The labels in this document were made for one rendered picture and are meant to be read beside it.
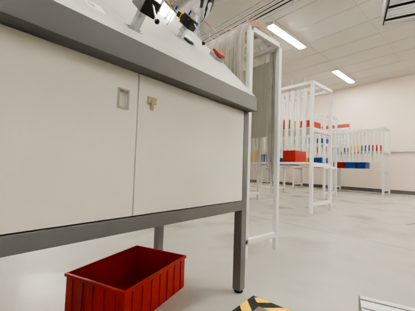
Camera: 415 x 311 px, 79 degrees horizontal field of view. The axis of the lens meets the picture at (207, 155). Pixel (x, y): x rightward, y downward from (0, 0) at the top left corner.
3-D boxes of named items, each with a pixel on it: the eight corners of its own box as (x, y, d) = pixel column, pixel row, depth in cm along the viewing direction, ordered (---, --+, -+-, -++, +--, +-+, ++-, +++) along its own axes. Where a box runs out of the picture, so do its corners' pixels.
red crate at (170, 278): (185, 286, 113) (186, 255, 114) (122, 338, 78) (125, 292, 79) (135, 273, 126) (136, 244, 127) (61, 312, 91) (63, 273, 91)
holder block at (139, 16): (138, 42, 65) (157, 5, 61) (122, 20, 71) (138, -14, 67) (152, 49, 69) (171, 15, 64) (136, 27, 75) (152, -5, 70)
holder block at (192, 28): (187, 29, 100) (192, 20, 98) (178, 21, 101) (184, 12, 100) (193, 32, 103) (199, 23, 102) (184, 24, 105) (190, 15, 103)
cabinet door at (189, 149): (243, 200, 109) (246, 111, 111) (134, 216, 68) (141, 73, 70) (238, 200, 111) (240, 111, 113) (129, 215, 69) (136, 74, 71)
